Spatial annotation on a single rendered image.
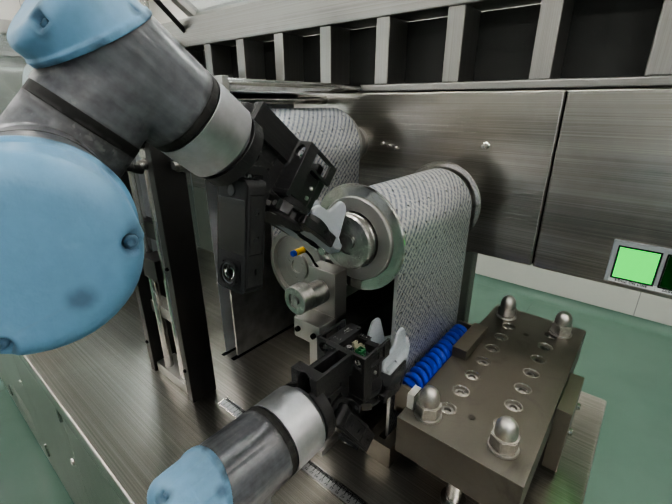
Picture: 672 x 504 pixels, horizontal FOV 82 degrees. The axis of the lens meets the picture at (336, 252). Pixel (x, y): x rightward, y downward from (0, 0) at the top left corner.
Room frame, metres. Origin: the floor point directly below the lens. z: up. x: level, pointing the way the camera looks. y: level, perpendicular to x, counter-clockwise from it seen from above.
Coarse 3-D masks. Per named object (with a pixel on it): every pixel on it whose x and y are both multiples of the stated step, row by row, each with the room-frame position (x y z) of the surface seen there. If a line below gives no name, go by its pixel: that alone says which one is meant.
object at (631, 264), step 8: (624, 248) 0.56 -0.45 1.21; (624, 256) 0.56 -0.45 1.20; (632, 256) 0.55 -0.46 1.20; (640, 256) 0.54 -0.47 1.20; (648, 256) 0.54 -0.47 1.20; (656, 256) 0.53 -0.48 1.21; (616, 264) 0.56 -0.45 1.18; (624, 264) 0.55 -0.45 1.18; (632, 264) 0.55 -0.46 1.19; (640, 264) 0.54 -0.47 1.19; (648, 264) 0.54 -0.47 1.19; (656, 264) 0.53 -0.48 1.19; (616, 272) 0.56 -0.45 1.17; (624, 272) 0.55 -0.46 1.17; (632, 272) 0.55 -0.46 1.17; (640, 272) 0.54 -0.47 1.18; (648, 272) 0.53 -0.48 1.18; (632, 280) 0.54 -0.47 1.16; (640, 280) 0.54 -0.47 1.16; (648, 280) 0.53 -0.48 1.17
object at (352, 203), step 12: (348, 204) 0.49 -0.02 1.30; (360, 204) 0.48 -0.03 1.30; (372, 204) 0.47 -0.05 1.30; (372, 216) 0.47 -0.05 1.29; (384, 228) 0.45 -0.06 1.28; (384, 240) 0.45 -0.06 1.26; (384, 252) 0.45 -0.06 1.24; (336, 264) 0.50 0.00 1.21; (372, 264) 0.46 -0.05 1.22; (384, 264) 0.45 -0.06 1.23; (360, 276) 0.48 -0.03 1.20; (372, 276) 0.46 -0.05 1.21
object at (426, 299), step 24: (432, 264) 0.53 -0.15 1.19; (456, 264) 0.61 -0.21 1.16; (408, 288) 0.48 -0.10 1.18; (432, 288) 0.54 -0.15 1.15; (456, 288) 0.62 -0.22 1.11; (408, 312) 0.48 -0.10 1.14; (432, 312) 0.55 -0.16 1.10; (456, 312) 0.63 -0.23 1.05; (408, 336) 0.49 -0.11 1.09; (432, 336) 0.56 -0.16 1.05; (408, 360) 0.49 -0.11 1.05
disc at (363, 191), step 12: (336, 192) 0.51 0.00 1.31; (348, 192) 0.50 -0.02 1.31; (360, 192) 0.48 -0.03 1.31; (372, 192) 0.47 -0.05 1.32; (324, 204) 0.52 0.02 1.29; (384, 204) 0.46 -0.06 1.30; (384, 216) 0.46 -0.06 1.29; (396, 216) 0.45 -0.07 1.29; (396, 228) 0.45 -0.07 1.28; (396, 240) 0.45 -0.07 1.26; (396, 252) 0.45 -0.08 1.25; (396, 264) 0.45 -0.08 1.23; (348, 276) 0.49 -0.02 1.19; (384, 276) 0.46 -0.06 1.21; (360, 288) 0.48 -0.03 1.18; (372, 288) 0.47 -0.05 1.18
